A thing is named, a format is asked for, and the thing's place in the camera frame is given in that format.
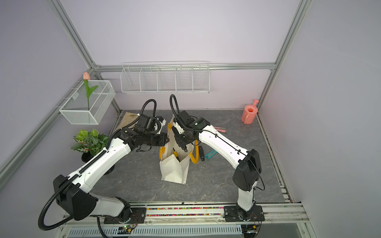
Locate illustrated tote bag yellow handles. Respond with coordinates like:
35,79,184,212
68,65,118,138
159,116,196,184

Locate teal utility knife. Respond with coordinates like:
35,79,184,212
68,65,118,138
205,150,217,159

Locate pink utility knife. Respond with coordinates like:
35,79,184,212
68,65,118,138
215,127,227,133

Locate small black utility knife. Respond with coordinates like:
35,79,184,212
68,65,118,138
198,146,205,161

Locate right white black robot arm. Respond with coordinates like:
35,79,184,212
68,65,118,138
170,94,262,221

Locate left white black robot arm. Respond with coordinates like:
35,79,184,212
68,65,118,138
38,99,169,231

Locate beige work glove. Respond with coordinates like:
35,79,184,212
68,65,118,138
114,112,139,132

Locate potted green plant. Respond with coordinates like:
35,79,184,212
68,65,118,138
71,129,110,163

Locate pink watering can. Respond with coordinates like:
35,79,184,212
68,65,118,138
241,100,259,125

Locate white mesh side basket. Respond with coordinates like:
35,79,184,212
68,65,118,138
59,80,116,125

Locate artificial pink tulip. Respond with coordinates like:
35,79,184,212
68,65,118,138
83,72,98,110

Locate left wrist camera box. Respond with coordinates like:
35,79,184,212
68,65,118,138
134,115,166,134

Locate white wire wall shelf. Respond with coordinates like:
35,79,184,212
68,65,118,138
120,61,210,94

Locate aluminium cage frame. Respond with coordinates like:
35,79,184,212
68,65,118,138
1,1,311,189

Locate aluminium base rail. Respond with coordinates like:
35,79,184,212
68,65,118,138
55,200,316,238

